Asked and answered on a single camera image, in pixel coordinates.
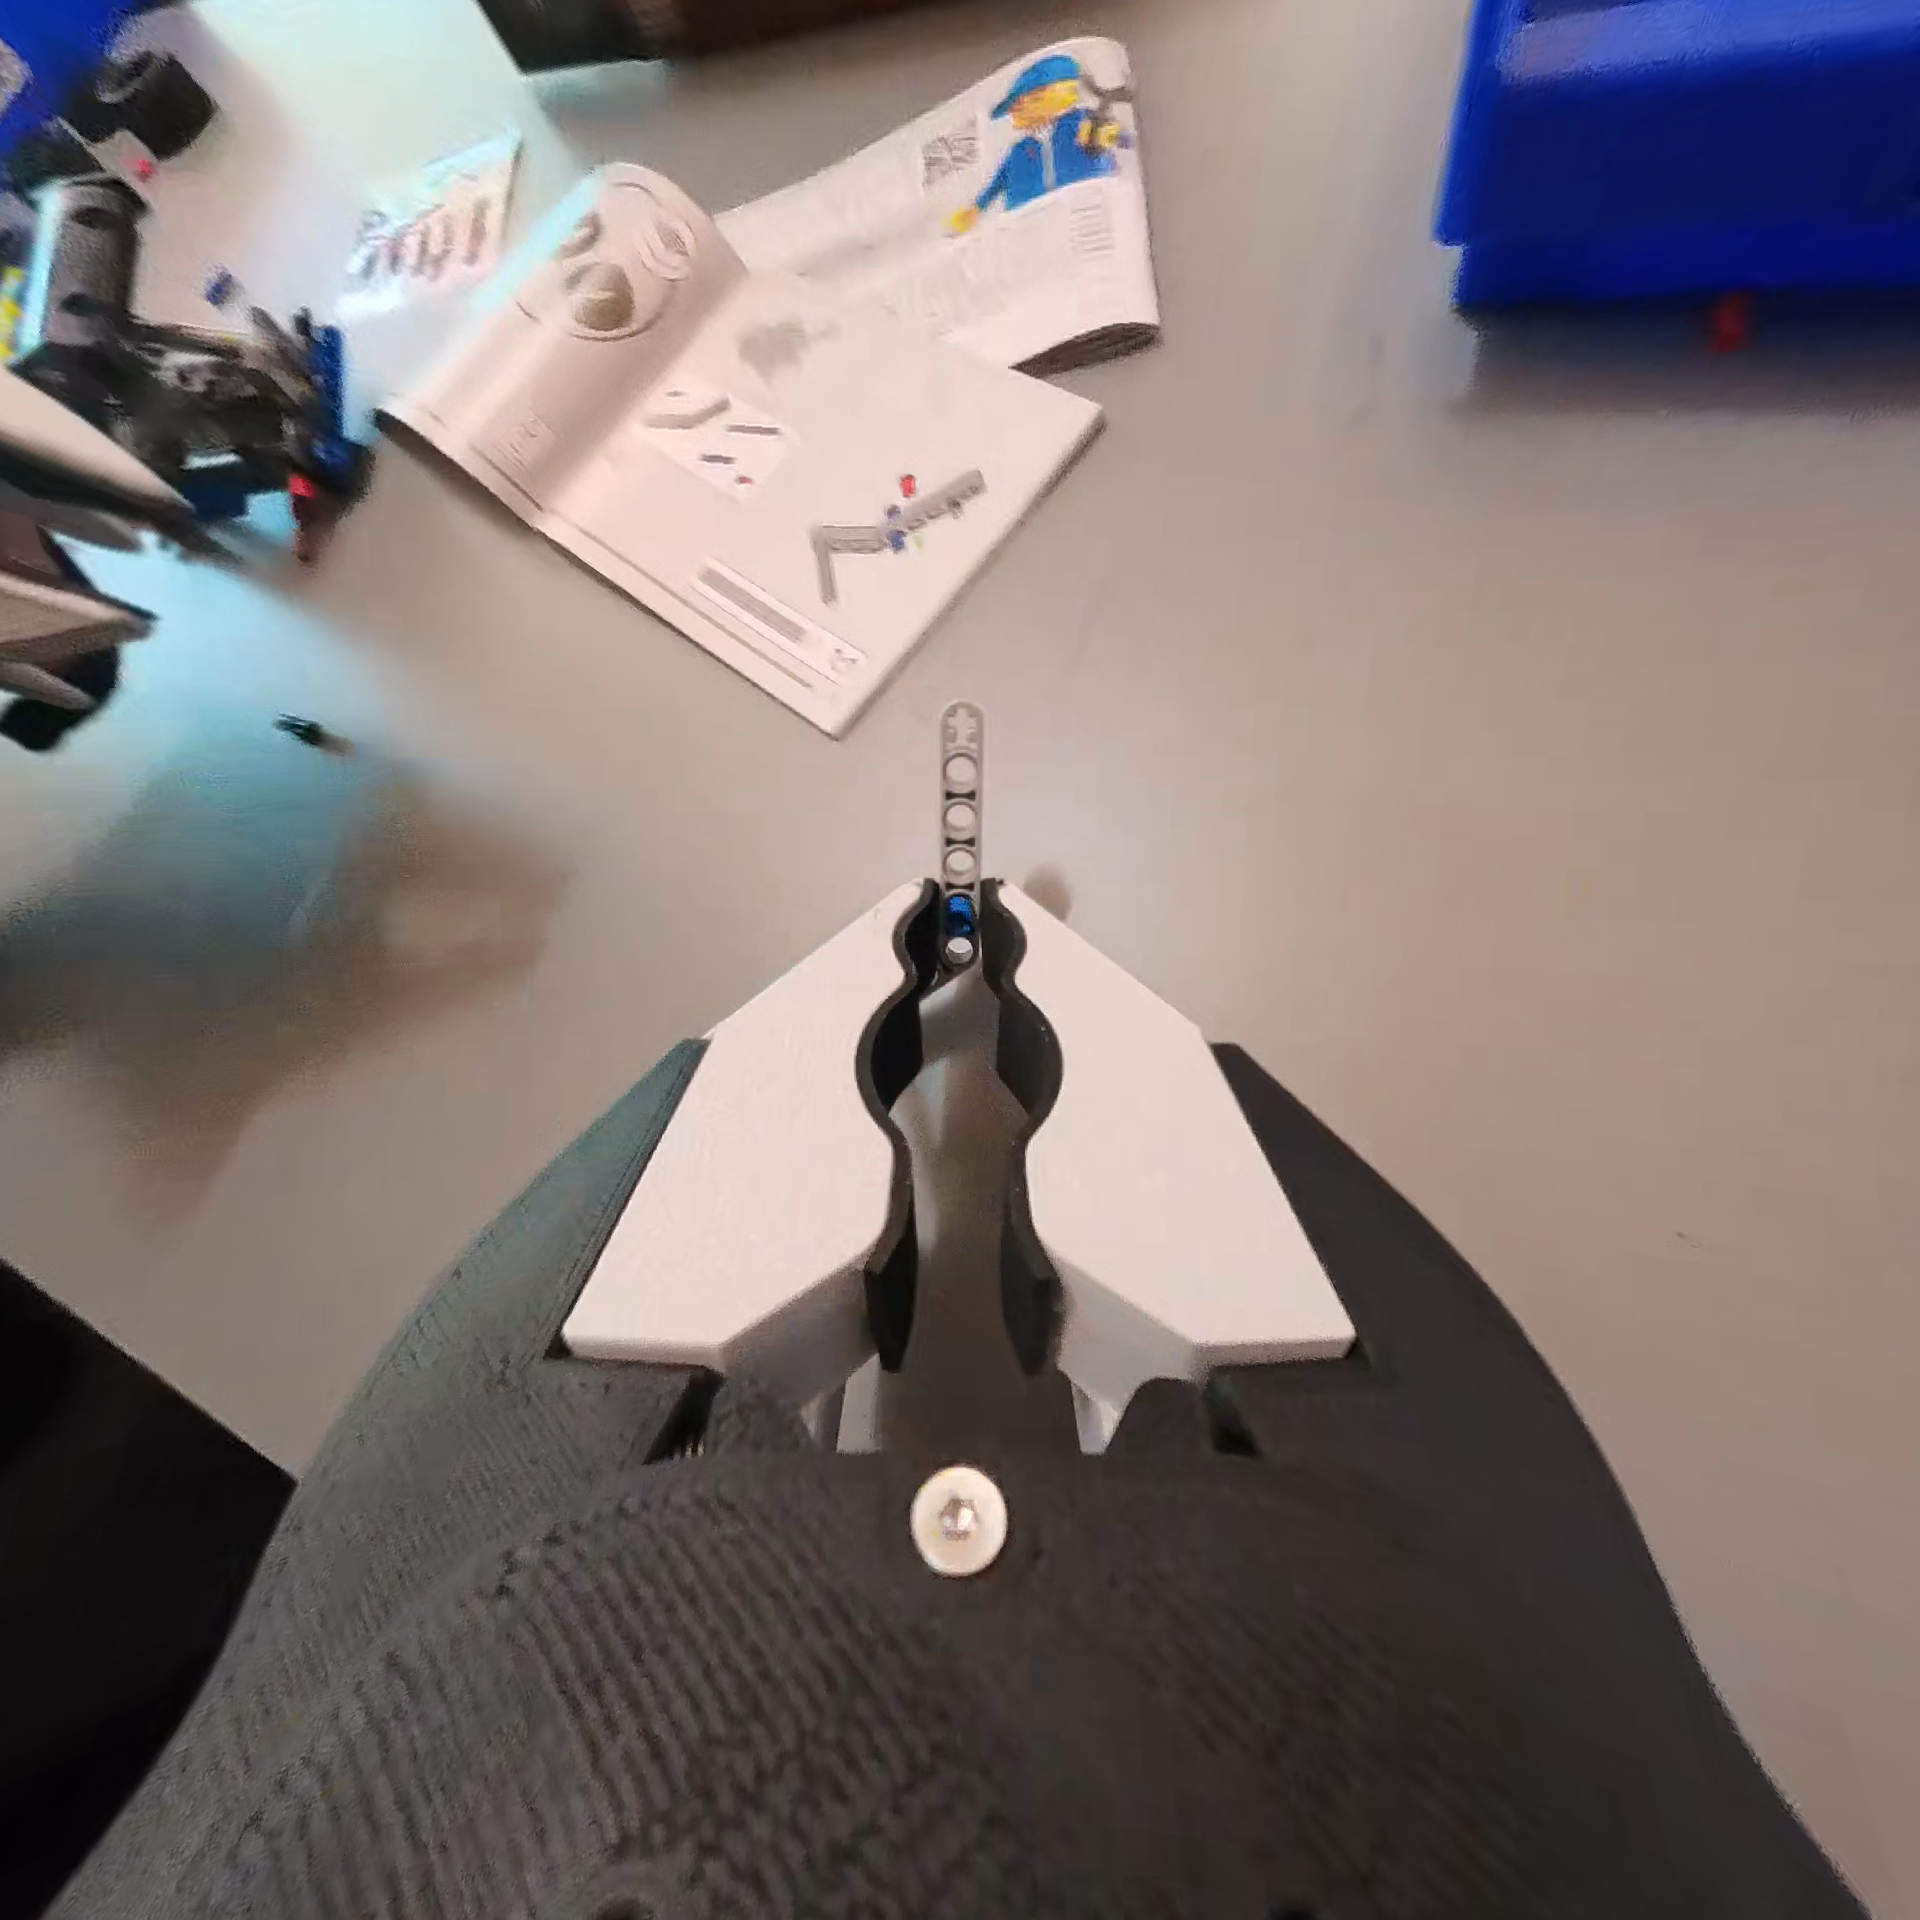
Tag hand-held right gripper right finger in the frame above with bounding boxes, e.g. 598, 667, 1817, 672
975, 874, 1367, 1450

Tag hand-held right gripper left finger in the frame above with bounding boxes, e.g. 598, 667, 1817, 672
556, 866, 950, 1450

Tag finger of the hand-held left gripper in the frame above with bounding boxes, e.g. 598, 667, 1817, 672
0, 543, 158, 712
0, 373, 214, 554

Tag grey lego beam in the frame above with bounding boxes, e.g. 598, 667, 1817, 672
933, 698, 994, 976

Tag blue lego vehicle model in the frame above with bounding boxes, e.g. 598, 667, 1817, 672
0, 171, 378, 570

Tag black lego tyre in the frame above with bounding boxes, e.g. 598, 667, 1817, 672
67, 46, 220, 164

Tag sticker sheet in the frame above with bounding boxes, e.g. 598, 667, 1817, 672
342, 127, 529, 294

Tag instruction booklet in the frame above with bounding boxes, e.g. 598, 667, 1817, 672
375, 37, 1164, 740

